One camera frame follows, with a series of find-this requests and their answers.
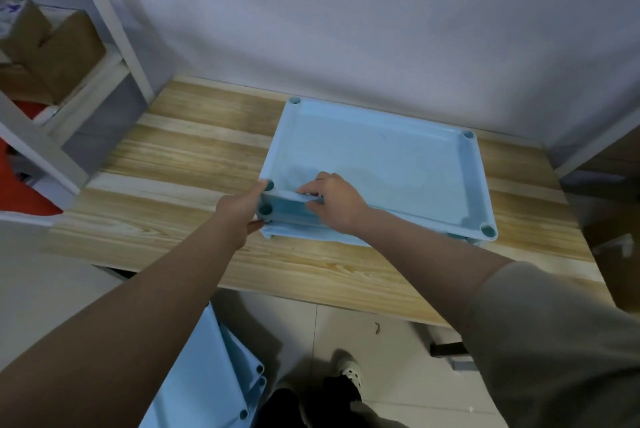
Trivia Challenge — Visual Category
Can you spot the person's right forearm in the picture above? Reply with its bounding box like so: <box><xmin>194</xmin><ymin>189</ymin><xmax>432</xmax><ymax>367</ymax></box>
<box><xmin>350</xmin><ymin>207</ymin><xmax>516</xmax><ymax>334</ymax></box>

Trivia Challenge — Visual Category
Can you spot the person's right hand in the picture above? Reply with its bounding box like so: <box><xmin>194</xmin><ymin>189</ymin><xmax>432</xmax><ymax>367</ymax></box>
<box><xmin>296</xmin><ymin>172</ymin><xmax>372</xmax><ymax>236</ymax></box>

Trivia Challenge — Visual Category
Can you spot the light blue plastic tray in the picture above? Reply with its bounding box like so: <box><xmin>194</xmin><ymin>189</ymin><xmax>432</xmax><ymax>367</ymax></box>
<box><xmin>257</xmin><ymin>192</ymin><xmax>482</xmax><ymax>249</ymax></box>
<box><xmin>139</xmin><ymin>303</ymin><xmax>252</xmax><ymax>428</ymax></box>
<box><xmin>257</xmin><ymin>96</ymin><xmax>499</xmax><ymax>244</ymax></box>
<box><xmin>219</xmin><ymin>324</ymin><xmax>268</xmax><ymax>416</ymax></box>

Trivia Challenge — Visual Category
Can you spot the brown cardboard box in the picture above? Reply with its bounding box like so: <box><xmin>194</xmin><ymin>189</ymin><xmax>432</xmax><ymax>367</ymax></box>
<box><xmin>0</xmin><ymin>0</ymin><xmax>52</xmax><ymax>65</ymax></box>
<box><xmin>579</xmin><ymin>200</ymin><xmax>640</xmax><ymax>314</ymax></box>
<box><xmin>22</xmin><ymin>10</ymin><xmax>107</xmax><ymax>105</ymax></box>

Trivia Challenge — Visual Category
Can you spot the person's white shoe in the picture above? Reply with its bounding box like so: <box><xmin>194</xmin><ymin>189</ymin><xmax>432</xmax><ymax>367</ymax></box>
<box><xmin>334</xmin><ymin>352</ymin><xmax>364</xmax><ymax>401</ymax></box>

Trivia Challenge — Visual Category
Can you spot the person's dark trouser leg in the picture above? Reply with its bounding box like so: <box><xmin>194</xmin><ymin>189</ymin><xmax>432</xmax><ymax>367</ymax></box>
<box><xmin>254</xmin><ymin>377</ymin><xmax>408</xmax><ymax>428</ymax></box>

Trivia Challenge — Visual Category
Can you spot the person's left forearm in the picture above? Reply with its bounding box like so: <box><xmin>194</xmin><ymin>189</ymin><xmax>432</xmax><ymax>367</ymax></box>
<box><xmin>0</xmin><ymin>210</ymin><xmax>241</xmax><ymax>428</ymax></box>

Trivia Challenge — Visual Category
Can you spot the black table leg foot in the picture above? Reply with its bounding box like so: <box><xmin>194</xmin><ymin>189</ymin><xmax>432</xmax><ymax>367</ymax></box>
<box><xmin>429</xmin><ymin>341</ymin><xmax>478</xmax><ymax>372</ymax></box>

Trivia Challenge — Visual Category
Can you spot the person's beige sleeve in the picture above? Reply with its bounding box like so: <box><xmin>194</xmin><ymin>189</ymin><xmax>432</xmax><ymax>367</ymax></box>
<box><xmin>459</xmin><ymin>261</ymin><xmax>640</xmax><ymax>428</ymax></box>

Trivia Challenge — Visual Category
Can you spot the person's left hand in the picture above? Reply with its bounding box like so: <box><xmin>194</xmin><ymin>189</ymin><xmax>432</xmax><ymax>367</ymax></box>
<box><xmin>214</xmin><ymin>179</ymin><xmax>269</xmax><ymax>250</ymax></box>

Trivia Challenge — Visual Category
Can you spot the white metal shelf rack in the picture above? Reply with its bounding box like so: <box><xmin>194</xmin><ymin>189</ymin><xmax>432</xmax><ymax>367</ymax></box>
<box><xmin>0</xmin><ymin>0</ymin><xmax>157</xmax><ymax>228</ymax></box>

